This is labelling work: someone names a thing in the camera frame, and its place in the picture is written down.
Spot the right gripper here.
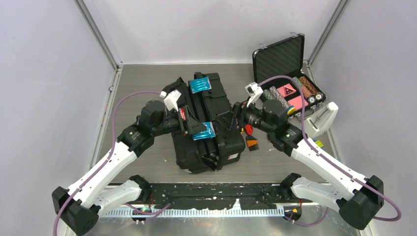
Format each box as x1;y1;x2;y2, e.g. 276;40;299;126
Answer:
216;96;275;135

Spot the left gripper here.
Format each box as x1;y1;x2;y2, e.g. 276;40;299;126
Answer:
152;105;206;136

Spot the black plastic toolbox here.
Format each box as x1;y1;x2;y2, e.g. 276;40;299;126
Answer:
163;72;246;174

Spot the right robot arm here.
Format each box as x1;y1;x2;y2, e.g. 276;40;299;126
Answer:
224;100;385;230

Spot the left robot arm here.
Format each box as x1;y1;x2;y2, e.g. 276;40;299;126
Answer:
52;100;212;236

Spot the orange black brush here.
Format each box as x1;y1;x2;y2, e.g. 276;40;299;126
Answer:
245;135;259;151

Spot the black poker chip case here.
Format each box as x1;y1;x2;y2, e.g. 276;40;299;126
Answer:
252;33;327;117

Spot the white stand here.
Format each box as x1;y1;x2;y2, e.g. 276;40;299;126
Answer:
303;102;339;139

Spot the colourful small object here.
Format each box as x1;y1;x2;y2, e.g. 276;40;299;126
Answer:
314;140;324;148

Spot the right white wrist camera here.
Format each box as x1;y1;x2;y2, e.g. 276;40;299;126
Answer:
245;82;263;107

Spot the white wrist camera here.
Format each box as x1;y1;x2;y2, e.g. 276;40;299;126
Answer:
159;89;181;112
245;82;263;107

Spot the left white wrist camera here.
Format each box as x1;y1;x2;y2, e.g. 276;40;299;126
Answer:
159;89;181;112

